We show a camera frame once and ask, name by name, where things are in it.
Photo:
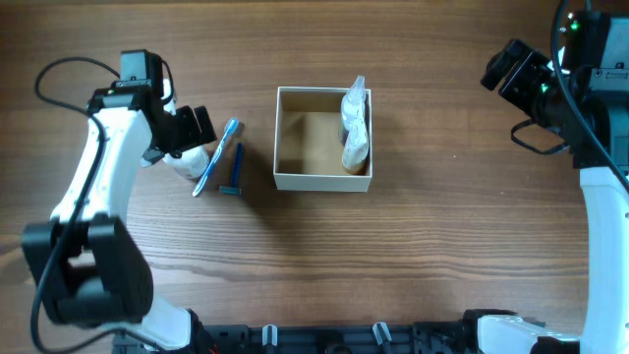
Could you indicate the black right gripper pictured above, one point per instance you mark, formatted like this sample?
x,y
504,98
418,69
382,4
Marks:
x,y
504,69

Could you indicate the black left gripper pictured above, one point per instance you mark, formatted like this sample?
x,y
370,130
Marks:
x,y
198,126

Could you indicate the cotton swab round container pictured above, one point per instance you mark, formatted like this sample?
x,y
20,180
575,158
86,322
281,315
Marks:
x,y
191,164

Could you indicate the blue foam soap pump bottle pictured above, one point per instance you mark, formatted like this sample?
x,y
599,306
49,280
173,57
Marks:
x,y
352,108

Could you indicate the white bamboo print lotion tube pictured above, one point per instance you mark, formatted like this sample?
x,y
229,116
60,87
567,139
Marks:
x,y
355,140

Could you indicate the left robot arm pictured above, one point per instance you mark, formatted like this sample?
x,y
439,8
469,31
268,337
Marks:
x,y
87,268

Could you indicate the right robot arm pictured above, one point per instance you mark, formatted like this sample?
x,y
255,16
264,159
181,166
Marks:
x,y
580,94

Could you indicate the blue white toothbrush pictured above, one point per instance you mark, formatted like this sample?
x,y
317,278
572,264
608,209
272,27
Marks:
x,y
230,132

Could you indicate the blue disposable razor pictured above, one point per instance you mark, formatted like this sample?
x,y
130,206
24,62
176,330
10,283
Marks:
x,y
234,188

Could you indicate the white cardboard box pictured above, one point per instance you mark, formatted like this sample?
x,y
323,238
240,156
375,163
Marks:
x,y
307,148

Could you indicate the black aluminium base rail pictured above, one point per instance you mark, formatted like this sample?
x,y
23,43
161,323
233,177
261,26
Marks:
x,y
417,338

